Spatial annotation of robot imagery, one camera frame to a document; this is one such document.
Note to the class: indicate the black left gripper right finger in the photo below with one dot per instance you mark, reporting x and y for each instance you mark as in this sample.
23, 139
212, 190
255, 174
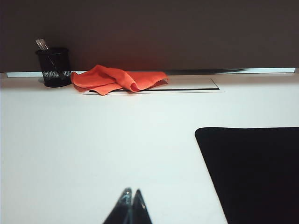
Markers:
140, 210

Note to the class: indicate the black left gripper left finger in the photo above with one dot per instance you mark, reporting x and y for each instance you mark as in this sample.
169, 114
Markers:
123, 207

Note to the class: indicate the black mouse pad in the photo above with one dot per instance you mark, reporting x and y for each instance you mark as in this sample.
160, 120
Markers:
257, 175

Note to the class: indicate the orange cloth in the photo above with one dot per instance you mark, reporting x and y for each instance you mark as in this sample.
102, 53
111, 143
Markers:
121, 78

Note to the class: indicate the black mesh pen holder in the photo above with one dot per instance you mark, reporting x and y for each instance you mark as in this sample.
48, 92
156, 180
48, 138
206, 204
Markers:
54, 70

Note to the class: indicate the beige desk partition panel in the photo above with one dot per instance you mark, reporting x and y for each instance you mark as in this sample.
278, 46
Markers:
163, 32

